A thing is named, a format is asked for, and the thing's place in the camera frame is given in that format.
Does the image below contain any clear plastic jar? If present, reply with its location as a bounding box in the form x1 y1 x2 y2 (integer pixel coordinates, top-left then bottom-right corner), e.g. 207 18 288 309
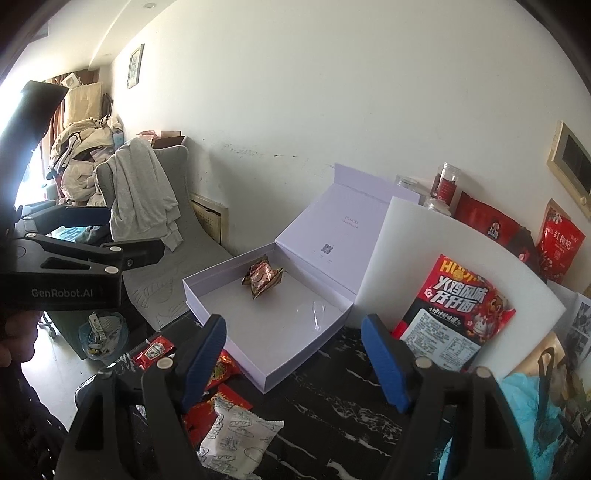
396 174 421 206

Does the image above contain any red ketchup packet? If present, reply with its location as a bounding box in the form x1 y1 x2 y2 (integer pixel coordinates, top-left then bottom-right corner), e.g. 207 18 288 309
131 335 175 372

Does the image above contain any trash bin with liner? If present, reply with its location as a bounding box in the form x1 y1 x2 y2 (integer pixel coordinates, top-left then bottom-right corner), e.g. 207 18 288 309
77 311 129 361

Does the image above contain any red yellow snack packet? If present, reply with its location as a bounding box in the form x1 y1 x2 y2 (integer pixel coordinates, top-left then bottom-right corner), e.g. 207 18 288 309
203 350 242 391

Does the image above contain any printed paper sheet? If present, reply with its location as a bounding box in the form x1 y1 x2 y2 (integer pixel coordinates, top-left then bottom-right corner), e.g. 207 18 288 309
565 292 591 343

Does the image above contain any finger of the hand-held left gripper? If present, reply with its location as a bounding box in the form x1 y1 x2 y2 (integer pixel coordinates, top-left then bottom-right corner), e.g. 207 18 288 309
32 234 165 277
17 204 112 234

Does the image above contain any wooden framed wall panel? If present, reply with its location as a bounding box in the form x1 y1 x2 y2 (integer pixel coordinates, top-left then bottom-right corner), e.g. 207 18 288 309
547 121 591 195

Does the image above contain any light grey sweatshirt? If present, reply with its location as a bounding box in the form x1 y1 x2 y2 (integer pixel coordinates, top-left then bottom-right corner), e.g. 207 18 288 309
108 138 182 253

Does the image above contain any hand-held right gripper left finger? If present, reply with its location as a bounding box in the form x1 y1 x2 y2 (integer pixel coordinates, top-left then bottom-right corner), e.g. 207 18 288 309
67 315 228 480

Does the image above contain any pile of clothes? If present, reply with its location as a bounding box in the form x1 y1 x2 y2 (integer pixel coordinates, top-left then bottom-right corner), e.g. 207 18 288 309
48 115 124 207

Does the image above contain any teal plastic bag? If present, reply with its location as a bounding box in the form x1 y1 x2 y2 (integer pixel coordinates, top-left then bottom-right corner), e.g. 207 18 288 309
501 373 574 480

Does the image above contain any brown gold snack packet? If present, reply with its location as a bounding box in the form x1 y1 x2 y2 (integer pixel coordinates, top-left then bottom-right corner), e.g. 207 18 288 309
240 255 286 301

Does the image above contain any small framed wall picture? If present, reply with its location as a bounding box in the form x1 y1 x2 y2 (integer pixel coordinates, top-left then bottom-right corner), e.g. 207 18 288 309
126 44 145 89

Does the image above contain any white printed bread packet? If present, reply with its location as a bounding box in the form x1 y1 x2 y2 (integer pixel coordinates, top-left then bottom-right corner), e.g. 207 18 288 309
199 399 284 479

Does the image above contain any white foam board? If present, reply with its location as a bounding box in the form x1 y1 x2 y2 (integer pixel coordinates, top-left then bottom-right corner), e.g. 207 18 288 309
358 196 567 376

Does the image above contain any dark red snack bag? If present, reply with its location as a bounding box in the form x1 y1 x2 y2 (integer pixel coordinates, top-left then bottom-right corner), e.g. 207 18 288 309
454 191 523 241

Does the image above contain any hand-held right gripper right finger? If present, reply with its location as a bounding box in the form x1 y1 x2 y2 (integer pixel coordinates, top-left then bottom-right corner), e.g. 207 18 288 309
361 315 536 480

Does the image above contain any black red noodle snack bag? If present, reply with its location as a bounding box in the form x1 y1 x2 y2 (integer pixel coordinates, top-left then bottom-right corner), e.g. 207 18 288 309
392 254 517 373

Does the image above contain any white lid plastic jar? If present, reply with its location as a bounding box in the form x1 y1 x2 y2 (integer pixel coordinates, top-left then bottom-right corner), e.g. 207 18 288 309
423 198 454 217

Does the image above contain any black bag strap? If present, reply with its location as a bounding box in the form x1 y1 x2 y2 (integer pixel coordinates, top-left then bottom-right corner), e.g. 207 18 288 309
534 348 583 445

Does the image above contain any person's left hand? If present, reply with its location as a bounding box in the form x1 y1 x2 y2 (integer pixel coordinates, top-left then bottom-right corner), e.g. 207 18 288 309
0 310 43 368

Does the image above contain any red goji berry bag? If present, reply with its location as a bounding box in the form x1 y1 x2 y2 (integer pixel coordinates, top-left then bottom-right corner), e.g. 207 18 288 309
536 199 586 285

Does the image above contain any beige cushion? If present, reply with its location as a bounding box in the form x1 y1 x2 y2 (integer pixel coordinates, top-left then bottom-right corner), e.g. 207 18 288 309
64 82 103 126

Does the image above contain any red label plastic jar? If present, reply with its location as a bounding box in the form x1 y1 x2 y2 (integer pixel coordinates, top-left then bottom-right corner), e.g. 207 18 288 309
431 162 463 204

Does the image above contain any cardboard box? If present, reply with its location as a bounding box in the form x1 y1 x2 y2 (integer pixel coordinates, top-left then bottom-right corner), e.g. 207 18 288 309
151 133 186 150

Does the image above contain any beige wall vent panel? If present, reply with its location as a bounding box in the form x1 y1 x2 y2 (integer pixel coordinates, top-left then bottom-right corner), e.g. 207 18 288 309
189 193 230 248

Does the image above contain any light purple gift box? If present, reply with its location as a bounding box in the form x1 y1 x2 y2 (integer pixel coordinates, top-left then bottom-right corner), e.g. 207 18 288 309
182 162 421 394

